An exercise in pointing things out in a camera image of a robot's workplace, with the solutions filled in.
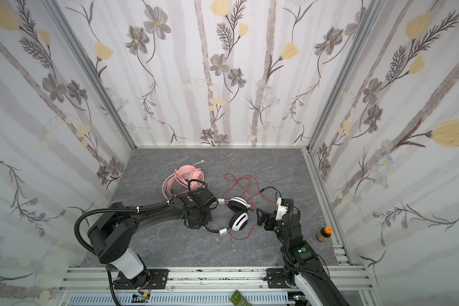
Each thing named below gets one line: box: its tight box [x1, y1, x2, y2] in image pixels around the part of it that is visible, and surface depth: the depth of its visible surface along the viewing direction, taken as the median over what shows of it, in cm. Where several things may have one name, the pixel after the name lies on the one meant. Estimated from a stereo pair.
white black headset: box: [204, 196, 252, 236], surface depth 85 cm
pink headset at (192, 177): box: [161, 164, 205, 203], surface depth 100 cm
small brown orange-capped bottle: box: [316, 225, 334, 242], surface depth 82 cm
